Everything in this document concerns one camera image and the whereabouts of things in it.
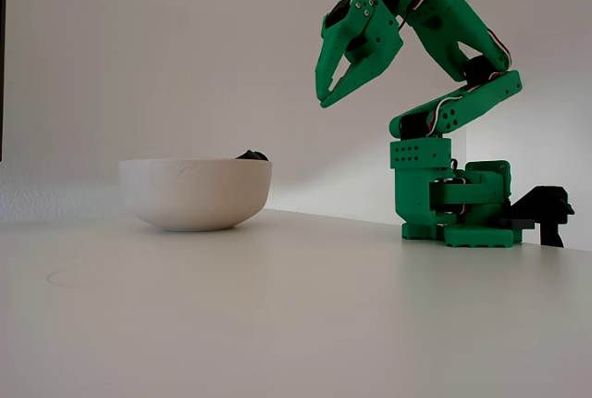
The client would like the dark grey cloth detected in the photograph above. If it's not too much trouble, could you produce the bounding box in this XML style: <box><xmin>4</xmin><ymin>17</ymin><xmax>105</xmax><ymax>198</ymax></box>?
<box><xmin>233</xmin><ymin>148</ymin><xmax>270</xmax><ymax>163</ymax></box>

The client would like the white round bowl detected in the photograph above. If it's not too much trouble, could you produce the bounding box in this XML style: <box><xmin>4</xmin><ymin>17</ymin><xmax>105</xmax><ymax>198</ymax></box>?
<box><xmin>117</xmin><ymin>158</ymin><xmax>274</xmax><ymax>233</ymax></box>

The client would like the black table clamp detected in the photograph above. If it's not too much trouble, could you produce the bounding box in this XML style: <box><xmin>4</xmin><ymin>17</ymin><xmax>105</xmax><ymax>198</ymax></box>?
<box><xmin>501</xmin><ymin>184</ymin><xmax>576</xmax><ymax>249</ymax></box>

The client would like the red white black servo cable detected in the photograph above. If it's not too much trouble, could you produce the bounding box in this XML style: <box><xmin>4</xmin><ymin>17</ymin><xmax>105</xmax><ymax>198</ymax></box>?
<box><xmin>425</xmin><ymin>30</ymin><xmax>513</xmax><ymax>136</ymax></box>

